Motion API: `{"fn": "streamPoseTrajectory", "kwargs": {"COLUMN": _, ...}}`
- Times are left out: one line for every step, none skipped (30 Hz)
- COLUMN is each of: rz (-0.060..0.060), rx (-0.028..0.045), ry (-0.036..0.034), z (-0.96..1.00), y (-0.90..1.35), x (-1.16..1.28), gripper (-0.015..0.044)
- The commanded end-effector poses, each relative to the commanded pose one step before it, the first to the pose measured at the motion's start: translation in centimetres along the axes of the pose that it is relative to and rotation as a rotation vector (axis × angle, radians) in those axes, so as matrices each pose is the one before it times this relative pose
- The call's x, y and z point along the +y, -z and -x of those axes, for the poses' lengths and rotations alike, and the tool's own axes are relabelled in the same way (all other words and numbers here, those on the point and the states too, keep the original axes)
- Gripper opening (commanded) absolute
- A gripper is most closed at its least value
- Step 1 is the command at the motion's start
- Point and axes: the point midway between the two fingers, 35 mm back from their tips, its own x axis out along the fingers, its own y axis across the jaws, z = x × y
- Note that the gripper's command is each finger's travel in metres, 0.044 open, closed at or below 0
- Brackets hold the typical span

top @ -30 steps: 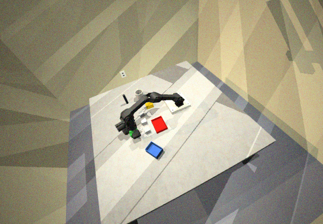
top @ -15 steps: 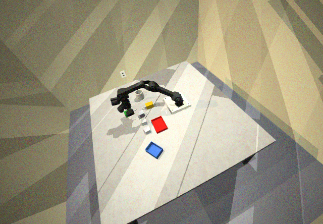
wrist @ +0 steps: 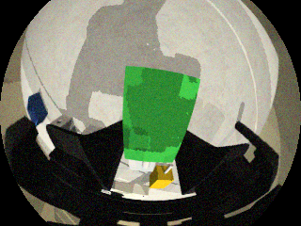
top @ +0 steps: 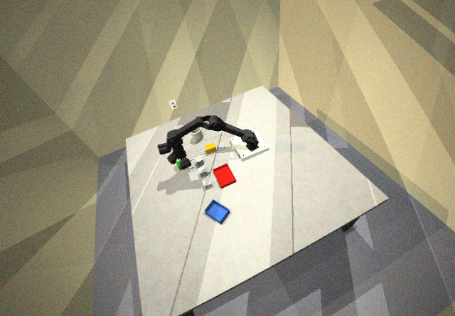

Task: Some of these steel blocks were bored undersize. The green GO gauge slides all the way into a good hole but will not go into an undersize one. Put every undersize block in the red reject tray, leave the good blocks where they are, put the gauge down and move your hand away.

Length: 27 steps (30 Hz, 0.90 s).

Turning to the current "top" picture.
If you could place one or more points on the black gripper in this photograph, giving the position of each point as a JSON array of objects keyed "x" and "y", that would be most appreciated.
[{"x": 182, "y": 156}]

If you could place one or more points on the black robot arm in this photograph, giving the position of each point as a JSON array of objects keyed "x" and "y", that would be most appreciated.
[{"x": 174, "y": 140}]

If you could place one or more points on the red tray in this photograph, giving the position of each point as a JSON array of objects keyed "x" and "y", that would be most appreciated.
[{"x": 224, "y": 176}]

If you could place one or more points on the blue tray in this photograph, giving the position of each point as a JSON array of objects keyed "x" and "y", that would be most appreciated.
[{"x": 217, "y": 211}]

